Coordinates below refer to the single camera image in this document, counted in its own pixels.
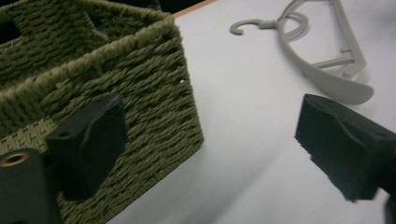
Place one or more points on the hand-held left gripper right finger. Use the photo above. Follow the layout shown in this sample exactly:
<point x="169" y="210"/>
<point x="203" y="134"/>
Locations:
<point x="345" y="149"/>

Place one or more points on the grey plastic clothes hanger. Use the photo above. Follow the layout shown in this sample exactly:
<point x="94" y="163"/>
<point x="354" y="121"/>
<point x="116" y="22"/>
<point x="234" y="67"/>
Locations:
<point x="327" y="77"/>

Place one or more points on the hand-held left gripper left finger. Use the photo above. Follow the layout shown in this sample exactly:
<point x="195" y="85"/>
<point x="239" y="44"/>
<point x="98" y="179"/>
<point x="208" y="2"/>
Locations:
<point x="88" y="146"/>

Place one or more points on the green woven basket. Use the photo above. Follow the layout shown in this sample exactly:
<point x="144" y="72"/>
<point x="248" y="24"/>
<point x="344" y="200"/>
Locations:
<point x="149" y="93"/>

